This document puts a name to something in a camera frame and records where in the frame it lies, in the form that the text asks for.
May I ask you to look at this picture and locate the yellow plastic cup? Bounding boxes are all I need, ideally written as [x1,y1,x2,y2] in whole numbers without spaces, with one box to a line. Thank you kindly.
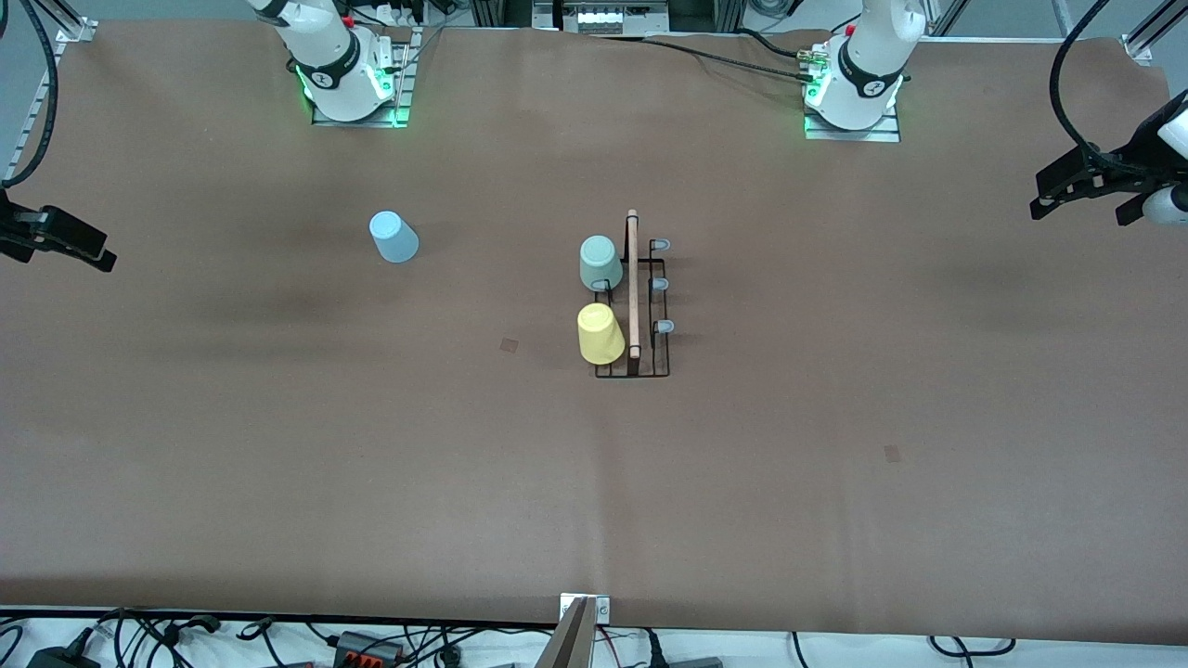
[576,302,626,366]

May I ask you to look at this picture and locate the black orange connector box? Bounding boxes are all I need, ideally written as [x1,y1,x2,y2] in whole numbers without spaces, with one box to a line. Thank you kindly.
[334,631,405,665]

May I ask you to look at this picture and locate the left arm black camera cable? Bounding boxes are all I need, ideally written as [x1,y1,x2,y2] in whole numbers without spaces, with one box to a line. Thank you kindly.
[1049,0,1161,175]

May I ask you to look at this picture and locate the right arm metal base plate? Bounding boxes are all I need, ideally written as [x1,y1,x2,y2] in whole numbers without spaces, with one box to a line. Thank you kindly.
[311,28,414,128]

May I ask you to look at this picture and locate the brown table cover sheet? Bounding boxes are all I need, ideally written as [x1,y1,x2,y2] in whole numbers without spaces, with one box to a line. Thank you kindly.
[0,20,1188,646]

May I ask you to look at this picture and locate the slotted aluminium rail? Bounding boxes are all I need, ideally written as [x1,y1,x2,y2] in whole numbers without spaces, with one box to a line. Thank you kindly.
[0,42,75,186]

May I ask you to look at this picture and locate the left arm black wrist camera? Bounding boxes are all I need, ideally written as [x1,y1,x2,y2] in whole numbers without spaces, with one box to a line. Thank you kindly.
[1067,139,1161,191]

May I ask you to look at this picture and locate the short black base cable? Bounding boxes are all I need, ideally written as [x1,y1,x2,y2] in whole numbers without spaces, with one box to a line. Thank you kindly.
[738,28,810,62]

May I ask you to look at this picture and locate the black wire cup holder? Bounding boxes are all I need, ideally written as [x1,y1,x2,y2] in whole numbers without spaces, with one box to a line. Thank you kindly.
[588,209,676,379]

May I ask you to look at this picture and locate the aluminium profile post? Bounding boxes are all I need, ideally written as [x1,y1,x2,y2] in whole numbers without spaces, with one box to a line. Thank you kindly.
[1121,0,1188,64]
[32,0,98,43]

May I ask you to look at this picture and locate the long black base cable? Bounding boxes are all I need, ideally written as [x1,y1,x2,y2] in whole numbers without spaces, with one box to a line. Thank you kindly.
[594,33,810,86]

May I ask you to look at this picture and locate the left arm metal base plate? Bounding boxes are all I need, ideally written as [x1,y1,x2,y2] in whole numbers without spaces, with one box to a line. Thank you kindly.
[805,102,901,142]

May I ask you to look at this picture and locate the grey electrical box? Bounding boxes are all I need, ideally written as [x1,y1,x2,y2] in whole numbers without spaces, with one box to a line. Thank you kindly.
[557,0,671,35]

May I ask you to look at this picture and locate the looped black cable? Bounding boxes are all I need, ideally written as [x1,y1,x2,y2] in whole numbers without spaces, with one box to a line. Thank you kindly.
[928,636,1017,660]

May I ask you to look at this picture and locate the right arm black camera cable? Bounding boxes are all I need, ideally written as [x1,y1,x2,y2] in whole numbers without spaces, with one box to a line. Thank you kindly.
[0,0,59,191]

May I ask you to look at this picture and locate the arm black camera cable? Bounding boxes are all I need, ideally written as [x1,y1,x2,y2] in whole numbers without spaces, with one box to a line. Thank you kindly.
[1049,0,1161,175]
[0,0,59,191]

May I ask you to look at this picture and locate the white power strip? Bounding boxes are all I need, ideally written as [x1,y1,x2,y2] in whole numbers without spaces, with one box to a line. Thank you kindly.
[353,0,437,29]

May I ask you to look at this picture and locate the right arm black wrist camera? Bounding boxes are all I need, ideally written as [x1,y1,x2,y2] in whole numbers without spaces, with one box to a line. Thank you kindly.
[0,190,45,240]

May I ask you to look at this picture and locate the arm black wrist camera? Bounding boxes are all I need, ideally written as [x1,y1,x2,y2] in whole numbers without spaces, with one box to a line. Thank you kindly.
[1067,139,1161,191]
[0,190,45,240]

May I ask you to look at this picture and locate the pale green plastic cup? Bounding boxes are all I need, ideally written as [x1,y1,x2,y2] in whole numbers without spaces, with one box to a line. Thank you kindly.
[579,235,625,294]

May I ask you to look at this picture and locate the black power adapter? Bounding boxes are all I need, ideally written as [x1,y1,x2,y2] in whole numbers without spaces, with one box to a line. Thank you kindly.
[26,645,101,668]

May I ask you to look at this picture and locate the camera mount post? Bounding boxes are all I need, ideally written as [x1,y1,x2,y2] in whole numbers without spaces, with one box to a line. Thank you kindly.
[536,594,612,668]

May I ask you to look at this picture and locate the black plug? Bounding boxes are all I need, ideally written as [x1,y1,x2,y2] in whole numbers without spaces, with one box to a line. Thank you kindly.
[640,629,725,668]

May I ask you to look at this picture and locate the light blue plastic cup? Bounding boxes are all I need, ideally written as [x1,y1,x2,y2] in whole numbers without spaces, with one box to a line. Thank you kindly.
[368,211,420,264]

